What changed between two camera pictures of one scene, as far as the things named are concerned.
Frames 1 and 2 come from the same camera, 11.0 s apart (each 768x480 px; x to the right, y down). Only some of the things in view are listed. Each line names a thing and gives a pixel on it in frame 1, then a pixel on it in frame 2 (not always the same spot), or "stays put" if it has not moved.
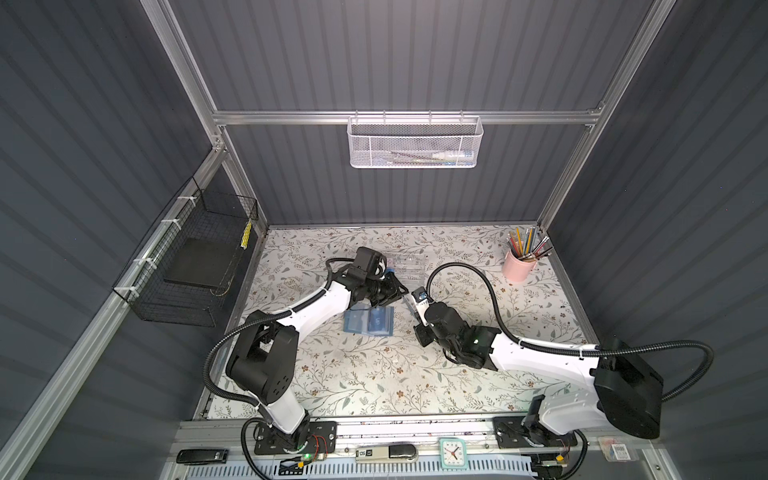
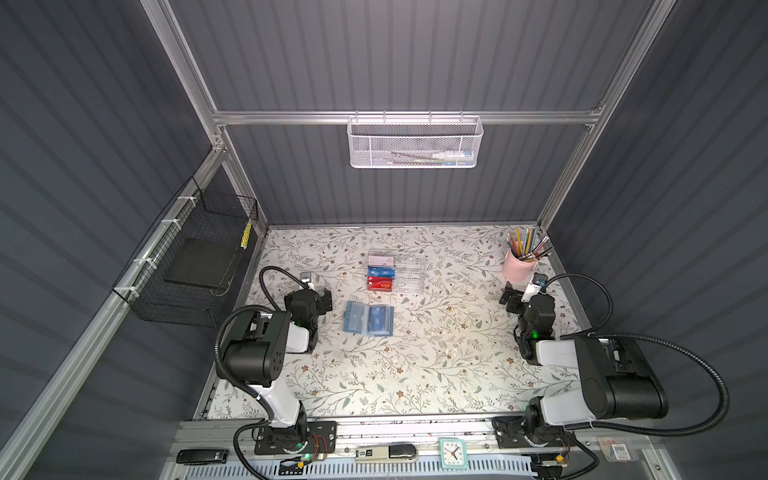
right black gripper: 419,330 -> 511,293
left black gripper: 393,290 -> 321,303
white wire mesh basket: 416,141 stays put
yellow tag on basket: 245,238 stays put
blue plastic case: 375,321 stays put
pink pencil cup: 516,269 stays put
